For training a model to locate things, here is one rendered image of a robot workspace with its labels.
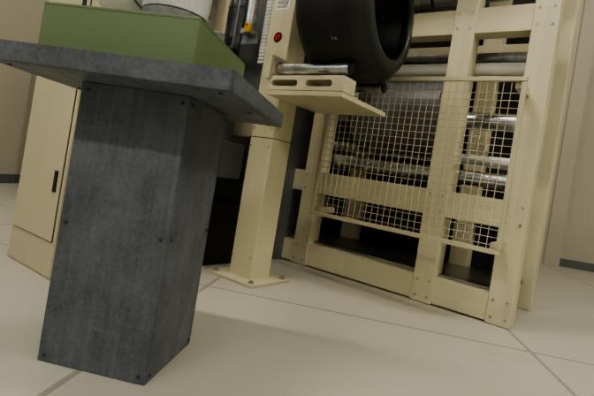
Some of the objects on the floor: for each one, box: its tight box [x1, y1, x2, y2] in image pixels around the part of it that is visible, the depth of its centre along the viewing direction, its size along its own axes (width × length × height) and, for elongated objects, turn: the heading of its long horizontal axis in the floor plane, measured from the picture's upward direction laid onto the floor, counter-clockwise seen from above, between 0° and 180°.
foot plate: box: [206, 267, 290, 288], centre depth 198 cm, size 27×27×2 cm
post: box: [229, 0, 308, 279], centre depth 198 cm, size 13×13×250 cm
